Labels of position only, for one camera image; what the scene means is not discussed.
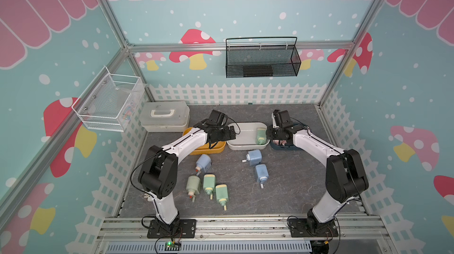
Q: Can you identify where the teal storage box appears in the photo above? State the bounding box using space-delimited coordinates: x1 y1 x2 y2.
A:
270 124 306 151

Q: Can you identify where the yellow storage box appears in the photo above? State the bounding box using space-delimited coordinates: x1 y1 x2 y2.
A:
190 142 227 155

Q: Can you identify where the white storage box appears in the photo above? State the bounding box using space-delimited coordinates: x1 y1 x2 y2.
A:
227 122 270 151

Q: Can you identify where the pale green sharpener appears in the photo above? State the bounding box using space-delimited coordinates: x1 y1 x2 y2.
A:
186 175 201 202

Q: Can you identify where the green sharpener bottom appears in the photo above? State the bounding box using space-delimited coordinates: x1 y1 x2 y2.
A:
215 184 229 211

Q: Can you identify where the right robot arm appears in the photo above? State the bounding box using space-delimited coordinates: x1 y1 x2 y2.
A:
267 110 369 235

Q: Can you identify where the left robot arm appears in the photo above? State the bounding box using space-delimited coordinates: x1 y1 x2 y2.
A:
138 110 237 232

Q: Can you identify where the blue sharpener left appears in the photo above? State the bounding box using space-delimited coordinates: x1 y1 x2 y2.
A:
195 154 212 175

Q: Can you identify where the blue sharpener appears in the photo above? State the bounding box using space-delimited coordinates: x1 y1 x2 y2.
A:
254 164 269 189
242 149 262 166
195 154 212 175

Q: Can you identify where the blue sharpener upper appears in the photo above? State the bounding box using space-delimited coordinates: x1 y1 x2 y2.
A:
242 149 262 166

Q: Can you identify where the blue sharpener center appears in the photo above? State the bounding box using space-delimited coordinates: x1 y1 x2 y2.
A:
254 164 269 189

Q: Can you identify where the translucent lidded case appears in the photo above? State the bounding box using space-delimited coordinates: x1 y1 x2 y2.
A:
139 101 190 133

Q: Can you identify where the green circuit board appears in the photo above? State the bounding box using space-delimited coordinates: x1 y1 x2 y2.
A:
164 241 182 251

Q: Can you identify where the black wire mesh basket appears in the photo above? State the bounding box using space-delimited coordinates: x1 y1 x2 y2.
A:
225 36 301 79

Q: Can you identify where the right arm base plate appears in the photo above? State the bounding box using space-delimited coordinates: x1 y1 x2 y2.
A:
287 216 339 240

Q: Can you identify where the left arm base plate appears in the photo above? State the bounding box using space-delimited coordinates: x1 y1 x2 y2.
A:
147 218 197 239

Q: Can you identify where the white wire mesh basket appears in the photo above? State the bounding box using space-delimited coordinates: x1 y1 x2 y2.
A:
72 67 145 132

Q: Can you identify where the aluminium rail frame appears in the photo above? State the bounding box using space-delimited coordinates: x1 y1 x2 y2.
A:
91 213 398 254

